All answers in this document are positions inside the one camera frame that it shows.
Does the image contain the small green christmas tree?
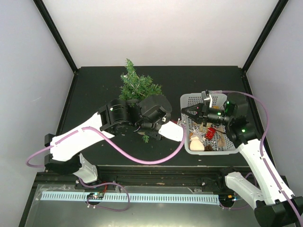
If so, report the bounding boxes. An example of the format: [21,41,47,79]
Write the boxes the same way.
[118,58,164,143]

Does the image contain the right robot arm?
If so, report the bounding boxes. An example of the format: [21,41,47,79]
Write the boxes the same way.
[180,91,303,227]

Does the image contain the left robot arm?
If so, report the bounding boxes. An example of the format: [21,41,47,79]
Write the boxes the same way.
[45,95,172,189]

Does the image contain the silver star ornament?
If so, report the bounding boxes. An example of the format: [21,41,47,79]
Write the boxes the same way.
[189,127,205,141]

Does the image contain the white perforated plastic basket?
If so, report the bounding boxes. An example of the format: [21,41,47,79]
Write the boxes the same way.
[180,93,237,156]

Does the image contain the wooden snowman ornament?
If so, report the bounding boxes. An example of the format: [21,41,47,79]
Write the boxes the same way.
[189,138,205,151]

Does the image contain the burlap bow ornament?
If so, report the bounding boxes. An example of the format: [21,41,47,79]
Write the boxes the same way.
[216,130,226,148]

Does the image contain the brown pine cone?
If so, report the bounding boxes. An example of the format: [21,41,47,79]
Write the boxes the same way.
[204,144,214,152]

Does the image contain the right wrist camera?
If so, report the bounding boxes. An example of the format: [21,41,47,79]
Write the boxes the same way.
[201,90,213,107]

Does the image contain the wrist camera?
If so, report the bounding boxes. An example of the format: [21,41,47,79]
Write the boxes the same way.
[201,90,213,107]
[158,121,186,142]

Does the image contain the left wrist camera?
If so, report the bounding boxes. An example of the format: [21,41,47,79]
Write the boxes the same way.
[158,121,186,142]

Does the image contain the white slotted cable duct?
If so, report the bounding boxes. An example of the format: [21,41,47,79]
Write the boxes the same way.
[40,192,220,205]

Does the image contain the right black corner post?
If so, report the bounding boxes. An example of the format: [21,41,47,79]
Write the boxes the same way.
[242,0,289,73]

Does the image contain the black corner frame post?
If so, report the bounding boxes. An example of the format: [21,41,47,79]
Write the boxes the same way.
[33,0,78,72]

